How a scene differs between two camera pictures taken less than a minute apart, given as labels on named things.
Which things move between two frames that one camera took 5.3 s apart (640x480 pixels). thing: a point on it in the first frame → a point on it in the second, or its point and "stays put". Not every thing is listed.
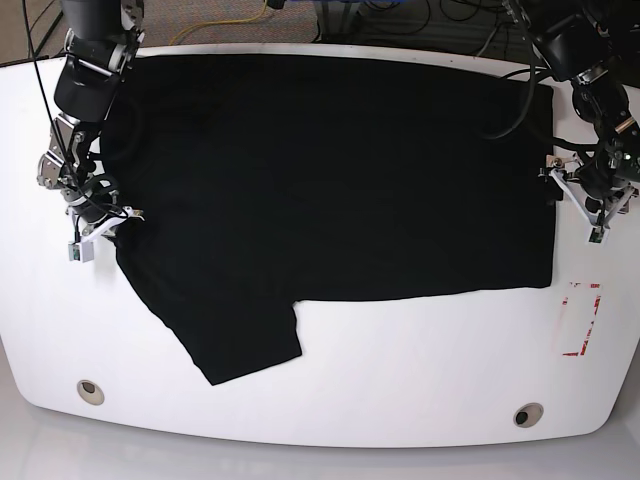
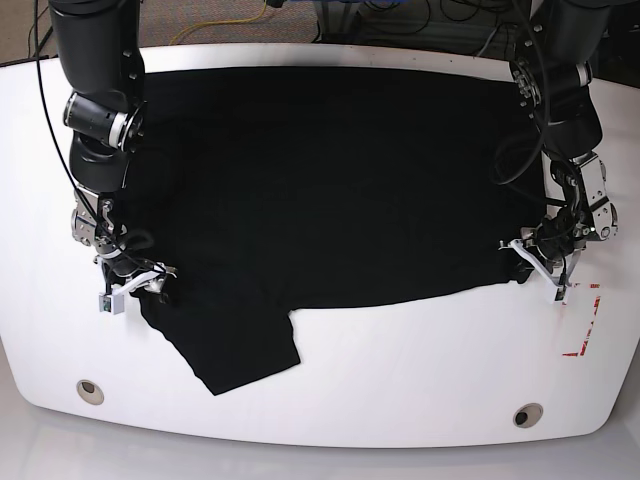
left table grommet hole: (90, 392) stays put
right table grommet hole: (528, 415) stays put
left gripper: (92, 216) → (124, 272)
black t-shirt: (259, 181) stays put
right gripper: (593, 193) → (554, 265)
